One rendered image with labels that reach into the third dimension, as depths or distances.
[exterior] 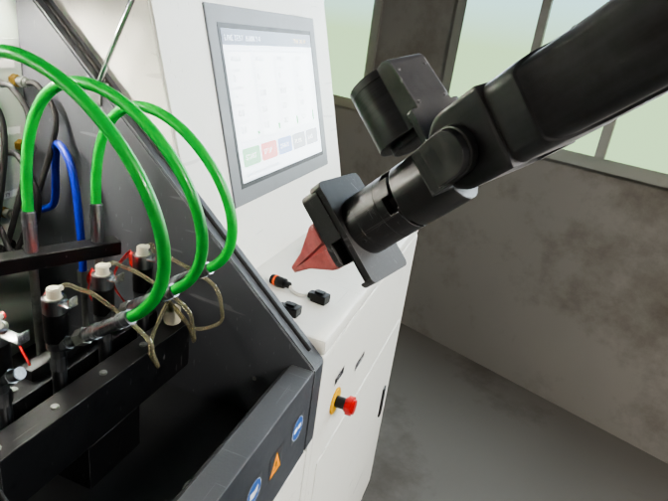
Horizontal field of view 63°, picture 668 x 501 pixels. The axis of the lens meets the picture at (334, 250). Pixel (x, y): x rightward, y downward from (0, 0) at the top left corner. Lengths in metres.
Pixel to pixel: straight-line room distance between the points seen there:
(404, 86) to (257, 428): 0.48
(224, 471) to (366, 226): 0.36
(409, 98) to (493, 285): 2.26
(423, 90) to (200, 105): 0.57
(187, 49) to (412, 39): 1.95
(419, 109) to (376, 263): 0.14
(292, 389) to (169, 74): 0.50
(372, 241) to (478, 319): 2.30
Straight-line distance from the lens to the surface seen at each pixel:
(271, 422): 0.76
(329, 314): 0.95
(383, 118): 0.45
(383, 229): 0.47
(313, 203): 0.49
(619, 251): 2.43
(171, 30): 0.93
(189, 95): 0.93
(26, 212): 0.83
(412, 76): 0.45
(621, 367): 2.57
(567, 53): 0.34
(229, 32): 1.06
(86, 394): 0.77
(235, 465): 0.70
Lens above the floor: 1.44
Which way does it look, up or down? 22 degrees down
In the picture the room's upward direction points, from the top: 8 degrees clockwise
